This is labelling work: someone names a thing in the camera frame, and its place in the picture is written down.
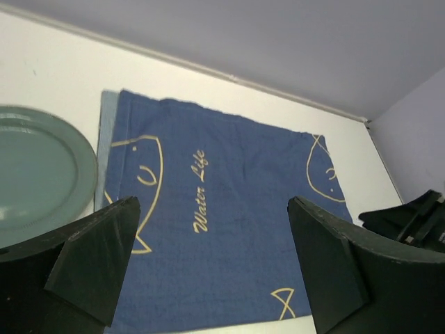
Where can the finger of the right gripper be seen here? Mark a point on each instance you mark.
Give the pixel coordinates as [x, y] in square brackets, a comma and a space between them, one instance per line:
[419, 223]

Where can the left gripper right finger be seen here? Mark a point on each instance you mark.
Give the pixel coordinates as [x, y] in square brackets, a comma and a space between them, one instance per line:
[358, 281]

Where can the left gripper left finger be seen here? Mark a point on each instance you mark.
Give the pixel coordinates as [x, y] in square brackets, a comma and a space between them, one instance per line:
[69, 279]

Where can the teal green plate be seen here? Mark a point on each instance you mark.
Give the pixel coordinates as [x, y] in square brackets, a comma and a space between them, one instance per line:
[48, 173]

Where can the blue fish-print placemat cloth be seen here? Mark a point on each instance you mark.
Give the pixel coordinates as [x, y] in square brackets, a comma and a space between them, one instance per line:
[214, 245]

